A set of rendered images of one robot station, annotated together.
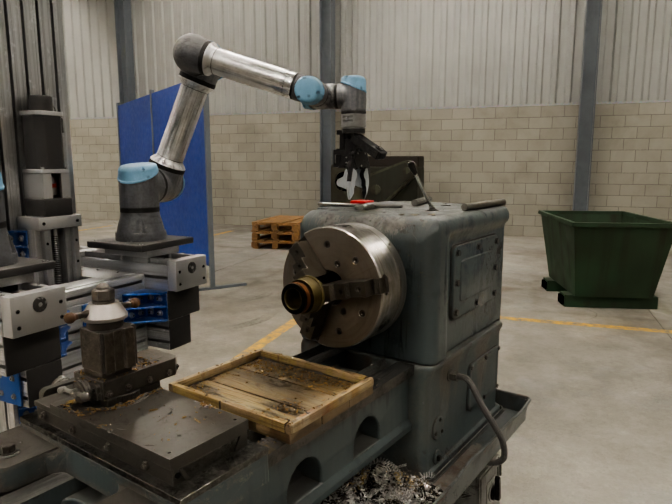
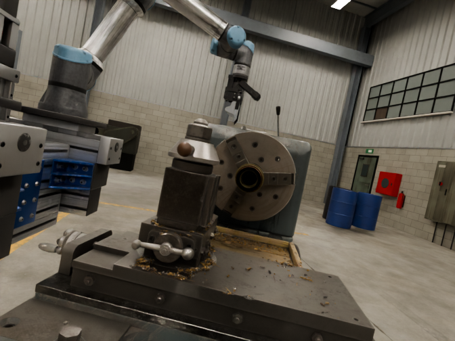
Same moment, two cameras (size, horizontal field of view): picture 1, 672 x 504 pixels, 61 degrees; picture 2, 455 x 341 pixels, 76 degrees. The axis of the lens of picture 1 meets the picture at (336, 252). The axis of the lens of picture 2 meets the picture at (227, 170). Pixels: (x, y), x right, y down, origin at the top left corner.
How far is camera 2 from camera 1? 0.87 m
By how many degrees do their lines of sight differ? 30
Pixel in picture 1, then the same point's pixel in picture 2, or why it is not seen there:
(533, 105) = (200, 114)
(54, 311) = (33, 155)
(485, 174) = (171, 143)
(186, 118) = (119, 28)
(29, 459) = not seen: outside the picture
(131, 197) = (68, 74)
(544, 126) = not seen: hidden behind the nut
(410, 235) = (294, 149)
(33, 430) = (70, 303)
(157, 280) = (85, 152)
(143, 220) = (75, 97)
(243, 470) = not seen: hidden behind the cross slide
